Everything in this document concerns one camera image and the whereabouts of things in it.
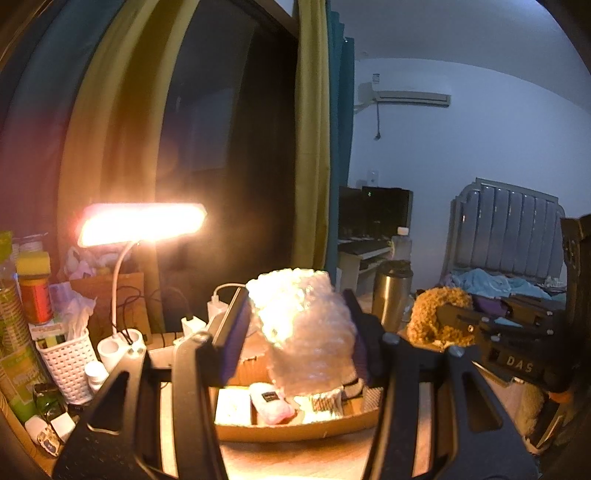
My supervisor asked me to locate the white desk lamp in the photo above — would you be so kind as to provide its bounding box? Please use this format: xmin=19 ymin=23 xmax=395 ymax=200
xmin=76 ymin=202 xmax=208 ymax=376

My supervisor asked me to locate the grey padded bed headboard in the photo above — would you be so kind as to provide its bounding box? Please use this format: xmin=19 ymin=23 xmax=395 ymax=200
xmin=440 ymin=177 xmax=567 ymax=283

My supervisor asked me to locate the white computer desk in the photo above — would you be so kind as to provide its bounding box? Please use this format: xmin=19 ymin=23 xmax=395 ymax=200
xmin=337 ymin=240 xmax=394 ymax=297

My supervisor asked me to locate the small white bottle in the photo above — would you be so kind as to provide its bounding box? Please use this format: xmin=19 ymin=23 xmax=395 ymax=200
xmin=84 ymin=361 xmax=110 ymax=394

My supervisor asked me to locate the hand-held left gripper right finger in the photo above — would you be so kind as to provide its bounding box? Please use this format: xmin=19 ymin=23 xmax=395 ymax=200
xmin=342 ymin=288 xmax=539 ymax=480

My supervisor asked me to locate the white charger cable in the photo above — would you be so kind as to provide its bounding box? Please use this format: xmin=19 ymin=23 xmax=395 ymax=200
xmin=212 ymin=282 xmax=249 ymax=306

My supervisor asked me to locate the brown curly plush toy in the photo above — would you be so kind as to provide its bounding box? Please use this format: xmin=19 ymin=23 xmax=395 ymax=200
xmin=406 ymin=285 xmax=477 ymax=348

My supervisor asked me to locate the black keyboard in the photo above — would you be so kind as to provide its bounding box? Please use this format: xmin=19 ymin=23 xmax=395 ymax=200
xmin=339 ymin=240 xmax=389 ymax=256

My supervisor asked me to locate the orange yellow-capped bottle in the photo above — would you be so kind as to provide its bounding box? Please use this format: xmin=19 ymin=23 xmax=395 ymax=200
xmin=16 ymin=251 xmax=54 ymax=326

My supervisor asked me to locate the blue patterned pajama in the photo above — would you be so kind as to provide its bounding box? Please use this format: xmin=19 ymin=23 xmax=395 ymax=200
xmin=440 ymin=268 xmax=567 ymax=302

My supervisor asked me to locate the steel tumbler with black lid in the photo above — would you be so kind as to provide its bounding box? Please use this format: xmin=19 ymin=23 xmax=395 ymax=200
xmin=371 ymin=259 xmax=414 ymax=334

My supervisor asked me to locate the white power strip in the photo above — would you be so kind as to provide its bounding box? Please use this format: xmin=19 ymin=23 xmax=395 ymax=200
xmin=147 ymin=329 xmax=209 ymax=353

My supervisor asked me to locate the dark glass window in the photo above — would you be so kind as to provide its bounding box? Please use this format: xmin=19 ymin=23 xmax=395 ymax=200
xmin=156 ymin=0 xmax=302 ymax=325

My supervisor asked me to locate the yellow curtain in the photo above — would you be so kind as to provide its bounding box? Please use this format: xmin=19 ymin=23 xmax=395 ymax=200
xmin=290 ymin=0 xmax=334 ymax=278
xmin=57 ymin=0 xmax=200 ymax=325

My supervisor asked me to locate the white plastic basket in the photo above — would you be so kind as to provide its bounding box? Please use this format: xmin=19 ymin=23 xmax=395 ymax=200
xmin=35 ymin=322 xmax=99 ymax=405

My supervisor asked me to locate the white air conditioner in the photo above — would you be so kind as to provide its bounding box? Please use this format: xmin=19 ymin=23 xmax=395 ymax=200
xmin=357 ymin=82 xmax=452 ymax=110

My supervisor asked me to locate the brown dotted sock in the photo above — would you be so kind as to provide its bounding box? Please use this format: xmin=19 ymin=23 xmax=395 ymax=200
xmin=299 ymin=387 xmax=345 ymax=422

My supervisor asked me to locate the teal curtain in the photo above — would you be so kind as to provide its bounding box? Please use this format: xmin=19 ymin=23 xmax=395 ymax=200
xmin=0 ymin=0 xmax=105 ymax=234
xmin=325 ymin=0 xmax=356 ymax=269

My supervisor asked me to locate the cardboard box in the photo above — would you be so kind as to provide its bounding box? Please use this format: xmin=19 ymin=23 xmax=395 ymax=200
xmin=211 ymin=351 xmax=394 ymax=443

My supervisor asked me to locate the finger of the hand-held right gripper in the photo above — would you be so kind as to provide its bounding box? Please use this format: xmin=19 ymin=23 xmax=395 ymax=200
xmin=471 ymin=294 xmax=568 ymax=324
xmin=435 ymin=302 xmax=492 ymax=348

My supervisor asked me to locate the small white packet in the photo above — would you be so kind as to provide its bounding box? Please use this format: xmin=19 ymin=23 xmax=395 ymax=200
xmin=249 ymin=383 xmax=297 ymax=425

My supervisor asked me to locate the green glass bottle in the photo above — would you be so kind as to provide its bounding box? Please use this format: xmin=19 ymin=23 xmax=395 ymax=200
xmin=32 ymin=383 xmax=68 ymax=419

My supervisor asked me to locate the brown cardboard carton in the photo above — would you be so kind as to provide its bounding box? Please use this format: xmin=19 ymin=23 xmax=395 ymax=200
xmin=68 ymin=272 xmax=147 ymax=334

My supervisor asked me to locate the white tube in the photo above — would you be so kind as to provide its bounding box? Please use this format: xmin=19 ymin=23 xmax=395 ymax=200
xmin=25 ymin=414 xmax=64 ymax=458

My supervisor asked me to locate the bubble wrap bundle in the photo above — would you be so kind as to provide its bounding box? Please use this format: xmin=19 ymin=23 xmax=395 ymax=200
xmin=246 ymin=270 xmax=356 ymax=398

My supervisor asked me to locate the white plug adapter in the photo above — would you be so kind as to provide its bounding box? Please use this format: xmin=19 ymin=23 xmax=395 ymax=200
xmin=180 ymin=315 xmax=206 ymax=339

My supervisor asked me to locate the black monitor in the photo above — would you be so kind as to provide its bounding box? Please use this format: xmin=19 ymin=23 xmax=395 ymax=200
xmin=338 ymin=185 xmax=370 ymax=239

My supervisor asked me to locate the clear water bottle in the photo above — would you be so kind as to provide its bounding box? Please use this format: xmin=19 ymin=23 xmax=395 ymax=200
xmin=391 ymin=226 xmax=413 ymax=265

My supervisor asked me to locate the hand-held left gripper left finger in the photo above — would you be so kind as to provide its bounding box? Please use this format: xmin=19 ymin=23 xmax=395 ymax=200
xmin=52 ymin=287 xmax=254 ymax=480

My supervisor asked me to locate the white plastic bag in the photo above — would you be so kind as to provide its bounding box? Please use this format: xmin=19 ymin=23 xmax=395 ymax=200
xmin=50 ymin=246 xmax=122 ymax=334

